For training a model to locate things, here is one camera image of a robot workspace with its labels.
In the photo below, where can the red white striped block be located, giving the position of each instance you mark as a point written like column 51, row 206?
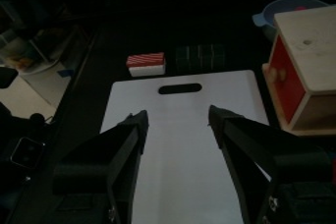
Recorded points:
column 146, row 64

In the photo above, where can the white cutting board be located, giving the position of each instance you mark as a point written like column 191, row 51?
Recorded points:
column 184, row 156

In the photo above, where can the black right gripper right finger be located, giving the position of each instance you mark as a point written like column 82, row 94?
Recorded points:
column 271, row 175

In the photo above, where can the black ribbed block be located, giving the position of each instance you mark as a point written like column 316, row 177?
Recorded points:
column 200, row 58

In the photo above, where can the wooden box with red drawer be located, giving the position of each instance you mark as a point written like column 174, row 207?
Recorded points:
column 306, row 61

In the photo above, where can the silver-rimmed black box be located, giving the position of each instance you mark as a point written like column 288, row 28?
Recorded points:
column 27, row 152

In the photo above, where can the light blue bowl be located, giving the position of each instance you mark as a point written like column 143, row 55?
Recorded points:
column 280, row 8

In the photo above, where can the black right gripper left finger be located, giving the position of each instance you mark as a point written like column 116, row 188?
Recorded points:
column 110, row 169

